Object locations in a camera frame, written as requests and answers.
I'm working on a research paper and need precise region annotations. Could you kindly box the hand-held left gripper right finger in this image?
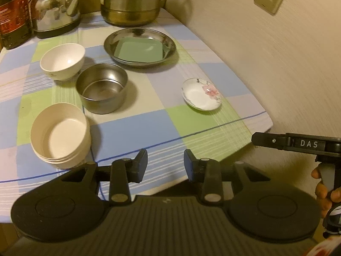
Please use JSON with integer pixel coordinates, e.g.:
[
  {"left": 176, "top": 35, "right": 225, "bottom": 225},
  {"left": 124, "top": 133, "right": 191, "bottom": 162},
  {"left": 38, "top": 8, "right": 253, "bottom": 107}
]
[{"left": 184, "top": 149, "right": 271, "bottom": 202}]

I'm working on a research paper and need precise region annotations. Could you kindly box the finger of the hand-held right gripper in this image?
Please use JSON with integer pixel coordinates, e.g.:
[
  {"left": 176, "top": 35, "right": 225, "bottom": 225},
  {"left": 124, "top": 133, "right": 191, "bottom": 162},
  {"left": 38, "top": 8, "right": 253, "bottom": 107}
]
[{"left": 251, "top": 132, "right": 291, "bottom": 150}]

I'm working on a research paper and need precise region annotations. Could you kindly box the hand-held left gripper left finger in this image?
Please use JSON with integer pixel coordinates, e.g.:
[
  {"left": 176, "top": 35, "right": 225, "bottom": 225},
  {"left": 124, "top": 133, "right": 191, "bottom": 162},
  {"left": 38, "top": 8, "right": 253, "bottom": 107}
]
[{"left": 61, "top": 149, "right": 148, "bottom": 202}]

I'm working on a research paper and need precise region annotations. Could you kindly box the small floral white dish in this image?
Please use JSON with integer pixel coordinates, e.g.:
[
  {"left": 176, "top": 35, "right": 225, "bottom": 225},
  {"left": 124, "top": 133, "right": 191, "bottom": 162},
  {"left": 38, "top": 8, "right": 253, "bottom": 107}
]
[{"left": 182, "top": 78, "right": 223, "bottom": 112}]

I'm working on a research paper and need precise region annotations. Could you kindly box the stainless steel bowl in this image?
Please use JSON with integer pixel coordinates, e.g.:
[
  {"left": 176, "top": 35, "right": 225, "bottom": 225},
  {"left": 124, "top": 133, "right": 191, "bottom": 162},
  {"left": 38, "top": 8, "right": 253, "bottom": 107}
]
[{"left": 76, "top": 63, "right": 129, "bottom": 115}]

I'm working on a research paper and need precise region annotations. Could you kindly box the green square plate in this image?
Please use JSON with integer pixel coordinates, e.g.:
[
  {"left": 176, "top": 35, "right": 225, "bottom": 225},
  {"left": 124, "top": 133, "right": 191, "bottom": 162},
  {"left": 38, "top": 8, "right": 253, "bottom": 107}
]
[{"left": 114, "top": 38, "right": 170, "bottom": 63}]

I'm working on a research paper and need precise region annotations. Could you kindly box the round stainless steel plate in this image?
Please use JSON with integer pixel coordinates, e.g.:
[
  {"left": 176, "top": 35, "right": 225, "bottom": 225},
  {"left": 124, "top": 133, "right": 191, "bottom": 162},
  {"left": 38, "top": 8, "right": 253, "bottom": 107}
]
[{"left": 104, "top": 28, "right": 177, "bottom": 67}]

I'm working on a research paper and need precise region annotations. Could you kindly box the white round bowl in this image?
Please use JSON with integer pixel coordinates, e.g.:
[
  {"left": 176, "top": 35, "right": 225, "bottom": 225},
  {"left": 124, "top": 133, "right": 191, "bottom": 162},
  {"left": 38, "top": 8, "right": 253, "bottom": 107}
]
[{"left": 40, "top": 43, "right": 86, "bottom": 81}]

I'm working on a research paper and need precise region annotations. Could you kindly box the person's right hand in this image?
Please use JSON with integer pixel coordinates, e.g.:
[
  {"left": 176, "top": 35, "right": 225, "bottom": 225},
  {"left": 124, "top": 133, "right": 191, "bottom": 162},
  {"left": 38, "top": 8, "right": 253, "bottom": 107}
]
[{"left": 311, "top": 165, "right": 337, "bottom": 219}]

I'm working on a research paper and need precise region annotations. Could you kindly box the checkered tablecloth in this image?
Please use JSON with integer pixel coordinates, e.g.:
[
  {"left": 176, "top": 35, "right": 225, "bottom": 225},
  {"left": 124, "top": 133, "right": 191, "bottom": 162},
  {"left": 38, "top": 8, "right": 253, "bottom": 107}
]
[{"left": 0, "top": 7, "right": 274, "bottom": 224}]

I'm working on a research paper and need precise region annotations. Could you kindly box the stainless steel steamer pot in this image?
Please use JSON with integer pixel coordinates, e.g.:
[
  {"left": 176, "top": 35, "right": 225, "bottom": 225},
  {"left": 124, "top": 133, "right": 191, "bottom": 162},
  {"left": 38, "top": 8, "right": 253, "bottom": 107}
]
[{"left": 87, "top": 0, "right": 185, "bottom": 28}]

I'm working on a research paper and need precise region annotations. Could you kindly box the stainless steel kettle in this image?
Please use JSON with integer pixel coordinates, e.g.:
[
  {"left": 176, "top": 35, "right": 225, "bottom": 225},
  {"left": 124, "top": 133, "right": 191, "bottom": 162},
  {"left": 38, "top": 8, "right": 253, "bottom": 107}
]
[{"left": 28, "top": 0, "right": 87, "bottom": 39}]

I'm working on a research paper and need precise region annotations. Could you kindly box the cooking oil bottle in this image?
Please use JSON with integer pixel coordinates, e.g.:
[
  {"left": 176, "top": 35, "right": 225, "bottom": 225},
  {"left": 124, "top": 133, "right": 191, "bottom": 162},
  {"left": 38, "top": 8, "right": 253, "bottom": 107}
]
[{"left": 0, "top": 0, "right": 34, "bottom": 50}]

